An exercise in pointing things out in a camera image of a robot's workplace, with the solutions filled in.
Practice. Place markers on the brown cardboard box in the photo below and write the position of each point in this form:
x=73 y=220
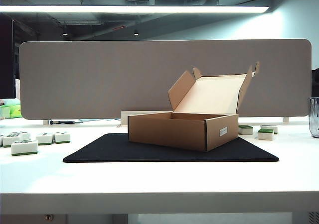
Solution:
x=174 y=132

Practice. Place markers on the bright green packet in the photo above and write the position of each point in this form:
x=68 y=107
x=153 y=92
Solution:
x=15 y=111

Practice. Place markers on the green-backed mahjong tile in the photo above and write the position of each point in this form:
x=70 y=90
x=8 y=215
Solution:
x=246 y=130
x=275 y=129
x=266 y=134

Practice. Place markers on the eight bamboo mahjong tile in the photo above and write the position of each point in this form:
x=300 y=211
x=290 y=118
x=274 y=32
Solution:
x=25 y=135

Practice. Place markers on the dark glass jar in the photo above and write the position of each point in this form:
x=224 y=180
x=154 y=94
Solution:
x=314 y=117

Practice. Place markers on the three bamboo mahjong tile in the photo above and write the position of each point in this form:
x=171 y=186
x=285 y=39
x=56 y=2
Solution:
x=62 y=137

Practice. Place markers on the six bamboo mahjong tile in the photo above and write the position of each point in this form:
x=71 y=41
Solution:
x=10 y=140

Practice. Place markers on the white divider foot bracket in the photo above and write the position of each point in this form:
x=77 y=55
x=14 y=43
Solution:
x=286 y=119
x=45 y=122

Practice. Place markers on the black rectangular mat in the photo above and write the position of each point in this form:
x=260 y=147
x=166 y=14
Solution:
x=149 y=155

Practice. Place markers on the white green small carton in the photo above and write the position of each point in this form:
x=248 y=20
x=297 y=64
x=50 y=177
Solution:
x=3 y=112

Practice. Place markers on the grey desk divider panel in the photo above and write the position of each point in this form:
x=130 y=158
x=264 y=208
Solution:
x=99 y=67

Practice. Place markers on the bird print mahjong tile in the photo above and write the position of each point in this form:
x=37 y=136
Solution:
x=24 y=148

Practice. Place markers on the black background object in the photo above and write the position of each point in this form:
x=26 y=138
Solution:
x=316 y=76

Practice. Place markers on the grey vent grille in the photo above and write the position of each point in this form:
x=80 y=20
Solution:
x=314 y=217

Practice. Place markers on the round metal drawer lock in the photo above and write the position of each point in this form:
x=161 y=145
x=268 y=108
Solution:
x=49 y=217

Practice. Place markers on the seven bamboo mahjong tile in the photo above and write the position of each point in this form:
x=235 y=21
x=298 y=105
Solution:
x=1 y=140

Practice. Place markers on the long ceiling light strip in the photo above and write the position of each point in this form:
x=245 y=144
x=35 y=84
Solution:
x=149 y=9

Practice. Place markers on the black screwdriver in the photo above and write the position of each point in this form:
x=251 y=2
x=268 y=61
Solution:
x=62 y=122

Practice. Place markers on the dark monitor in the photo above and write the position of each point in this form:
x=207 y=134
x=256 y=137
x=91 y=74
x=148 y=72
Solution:
x=6 y=59

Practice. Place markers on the two bamboo mahjong tile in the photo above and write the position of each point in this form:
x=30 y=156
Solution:
x=45 y=139

